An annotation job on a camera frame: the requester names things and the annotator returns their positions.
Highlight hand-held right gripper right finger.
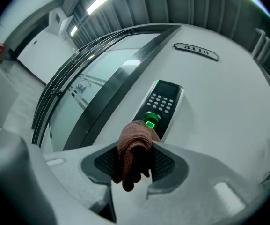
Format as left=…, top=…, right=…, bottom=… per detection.
left=112, top=141, right=270, bottom=225

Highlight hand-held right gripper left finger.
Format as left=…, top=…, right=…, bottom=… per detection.
left=30, top=141, right=119, bottom=223

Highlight brown cloth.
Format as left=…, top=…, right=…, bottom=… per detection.
left=112, top=120, right=161, bottom=193

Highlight wall access control keypad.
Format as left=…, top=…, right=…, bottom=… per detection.
left=131, top=79, right=185, bottom=143

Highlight metal door latch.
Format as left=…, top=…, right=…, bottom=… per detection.
left=50, top=87, right=62, bottom=98

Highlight frosted glass door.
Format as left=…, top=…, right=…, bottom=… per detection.
left=40, top=31, right=161, bottom=153

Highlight door number plate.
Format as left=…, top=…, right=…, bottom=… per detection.
left=173, top=42, right=220, bottom=62

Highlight long ceiling light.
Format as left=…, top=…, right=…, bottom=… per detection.
left=86, top=0, right=116, bottom=16
left=69, top=25, right=79, bottom=38

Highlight black door handle bars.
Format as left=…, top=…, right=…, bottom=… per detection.
left=31, top=29, right=136, bottom=148

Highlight glass door with frame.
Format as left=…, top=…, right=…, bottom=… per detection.
left=63, top=25, right=182, bottom=151

